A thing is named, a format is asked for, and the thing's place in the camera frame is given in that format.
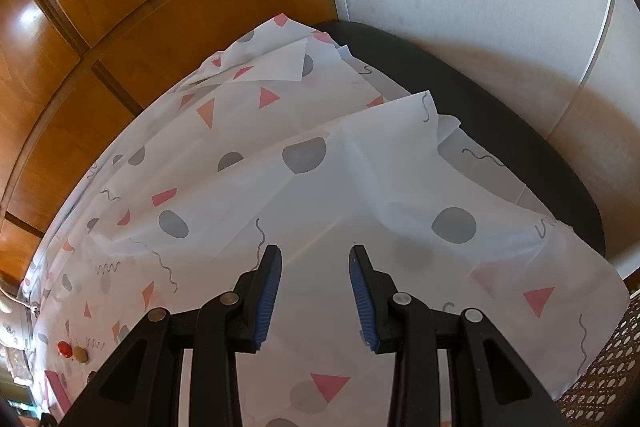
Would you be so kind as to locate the pink tray box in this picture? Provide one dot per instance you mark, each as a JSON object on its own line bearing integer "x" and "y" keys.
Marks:
{"x": 61, "y": 397}

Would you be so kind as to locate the white patterned tablecloth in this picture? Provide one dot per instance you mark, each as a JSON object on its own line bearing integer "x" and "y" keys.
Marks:
{"x": 286, "y": 138}

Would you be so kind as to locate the wooden wall cabinet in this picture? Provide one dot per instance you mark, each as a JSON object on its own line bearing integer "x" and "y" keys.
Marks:
{"x": 75, "y": 72}

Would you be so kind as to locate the yellow round fruit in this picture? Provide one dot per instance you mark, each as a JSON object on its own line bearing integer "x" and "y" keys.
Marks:
{"x": 80, "y": 354}

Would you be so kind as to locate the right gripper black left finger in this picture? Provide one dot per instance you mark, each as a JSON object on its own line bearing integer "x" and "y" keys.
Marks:
{"x": 139, "y": 383}

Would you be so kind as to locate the red tomato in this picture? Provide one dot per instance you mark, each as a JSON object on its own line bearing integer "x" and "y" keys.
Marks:
{"x": 65, "y": 349}

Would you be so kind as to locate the wicker basket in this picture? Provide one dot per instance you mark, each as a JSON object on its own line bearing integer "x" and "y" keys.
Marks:
{"x": 608, "y": 393}

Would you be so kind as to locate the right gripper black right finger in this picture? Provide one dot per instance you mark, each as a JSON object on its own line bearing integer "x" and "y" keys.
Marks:
{"x": 489, "y": 383}

